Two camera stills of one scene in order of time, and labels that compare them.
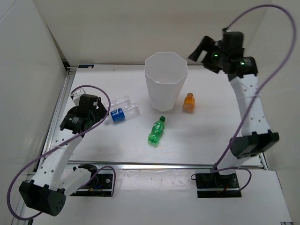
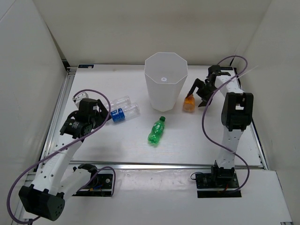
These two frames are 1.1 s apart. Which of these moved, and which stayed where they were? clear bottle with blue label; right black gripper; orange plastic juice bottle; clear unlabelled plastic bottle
Moved: right black gripper
Stayed: orange plastic juice bottle; clear bottle with blue label; clear unlabelled plastic bottle
